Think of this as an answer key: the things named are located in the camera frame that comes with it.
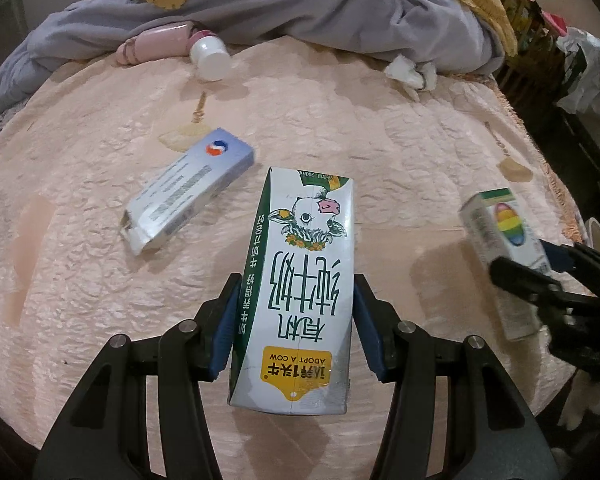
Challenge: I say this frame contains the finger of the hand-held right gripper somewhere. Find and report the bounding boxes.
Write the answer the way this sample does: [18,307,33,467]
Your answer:
[538,239,600,287]
[489,256,567,307]

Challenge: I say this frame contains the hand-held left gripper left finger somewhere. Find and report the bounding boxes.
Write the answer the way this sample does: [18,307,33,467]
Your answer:
[32,272,243,480]

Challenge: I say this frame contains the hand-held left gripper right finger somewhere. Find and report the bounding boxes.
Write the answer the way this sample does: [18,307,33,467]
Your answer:
[352,273,561,480]

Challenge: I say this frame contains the white plastic bucket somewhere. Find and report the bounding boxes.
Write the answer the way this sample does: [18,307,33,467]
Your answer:
[582,216,600,252]

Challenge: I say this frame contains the rainbow print box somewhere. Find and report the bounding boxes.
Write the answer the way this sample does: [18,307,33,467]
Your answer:
[458,187,552,343]

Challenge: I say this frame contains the green white milk carton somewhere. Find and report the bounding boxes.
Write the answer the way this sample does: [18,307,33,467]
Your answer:
[227,166,356,417]

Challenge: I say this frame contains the pink quilted bedspread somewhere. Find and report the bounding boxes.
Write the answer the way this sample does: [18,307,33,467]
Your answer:
[0,42,588,480]

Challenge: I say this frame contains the white blue cardboard box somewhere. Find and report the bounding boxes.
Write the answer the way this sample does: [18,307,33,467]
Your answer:
[119,127,257,256]

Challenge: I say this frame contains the white plastic bag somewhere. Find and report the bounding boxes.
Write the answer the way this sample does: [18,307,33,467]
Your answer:
[554,24,600,132]

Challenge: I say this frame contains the crumpled white tissue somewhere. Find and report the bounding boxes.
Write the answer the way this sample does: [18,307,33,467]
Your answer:
[383,54,439,92]

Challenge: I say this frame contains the white plastic bottle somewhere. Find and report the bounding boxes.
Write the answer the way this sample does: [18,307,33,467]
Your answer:
[189,29,233,82]

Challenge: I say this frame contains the pink bottle white cap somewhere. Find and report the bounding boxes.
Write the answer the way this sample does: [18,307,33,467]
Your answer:
[115,20,194,66]

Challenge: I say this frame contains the grey cloth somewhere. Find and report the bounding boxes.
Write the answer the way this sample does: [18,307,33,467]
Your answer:
[0,0,507,124]

